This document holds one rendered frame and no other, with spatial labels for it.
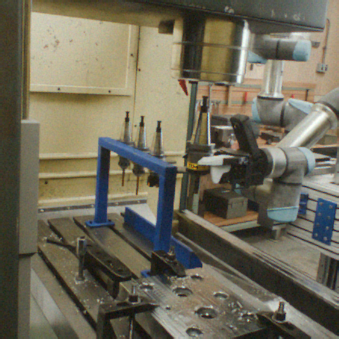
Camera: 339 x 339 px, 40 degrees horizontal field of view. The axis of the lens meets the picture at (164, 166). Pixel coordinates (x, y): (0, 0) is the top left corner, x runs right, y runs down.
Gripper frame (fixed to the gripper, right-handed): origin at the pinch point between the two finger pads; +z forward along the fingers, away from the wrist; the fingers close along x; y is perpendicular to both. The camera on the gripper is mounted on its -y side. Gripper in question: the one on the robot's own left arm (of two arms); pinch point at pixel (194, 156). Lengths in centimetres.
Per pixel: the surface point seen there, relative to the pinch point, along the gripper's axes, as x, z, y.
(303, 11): -12.5, -13.7, -31.7
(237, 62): -7.9, -2.2, -20.7
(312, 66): 284, -348, -32
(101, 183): 66, -8, 24
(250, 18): -12.1, -0.6, -28.7
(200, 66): -5.4, 4.9, -19.1
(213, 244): 71, -66, 57
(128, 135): 60, -14, 6
